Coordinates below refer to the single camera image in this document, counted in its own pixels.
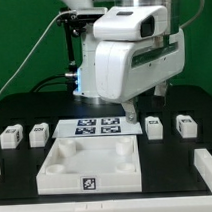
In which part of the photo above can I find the white square tabletop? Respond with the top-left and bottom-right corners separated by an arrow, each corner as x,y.
36,135 -> 142,195

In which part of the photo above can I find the white tag sheet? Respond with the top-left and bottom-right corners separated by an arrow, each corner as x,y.
52,116 -> 142,138

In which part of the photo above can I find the black cable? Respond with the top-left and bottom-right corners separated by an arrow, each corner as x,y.
28,72 -> 77,93

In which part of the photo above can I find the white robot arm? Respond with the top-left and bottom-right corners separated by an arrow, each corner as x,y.
60,0 -> 185,124

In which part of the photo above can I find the white obstacle bracket right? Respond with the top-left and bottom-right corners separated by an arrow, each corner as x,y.
193,149 -> 212,193

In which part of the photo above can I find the black camera on stand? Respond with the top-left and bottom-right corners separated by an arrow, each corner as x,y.
56,7 -> 107,96

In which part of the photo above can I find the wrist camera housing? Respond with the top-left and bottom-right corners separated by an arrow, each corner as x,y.
93,5 -> 168,41

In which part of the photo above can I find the white front rail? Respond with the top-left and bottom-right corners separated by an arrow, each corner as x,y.
0,195 -> 212,212

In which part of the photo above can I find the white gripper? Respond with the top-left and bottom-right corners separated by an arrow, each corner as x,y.
95,29 -> 185,124

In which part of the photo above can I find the grey cable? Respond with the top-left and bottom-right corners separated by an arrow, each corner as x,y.
0,10 -> 78,106

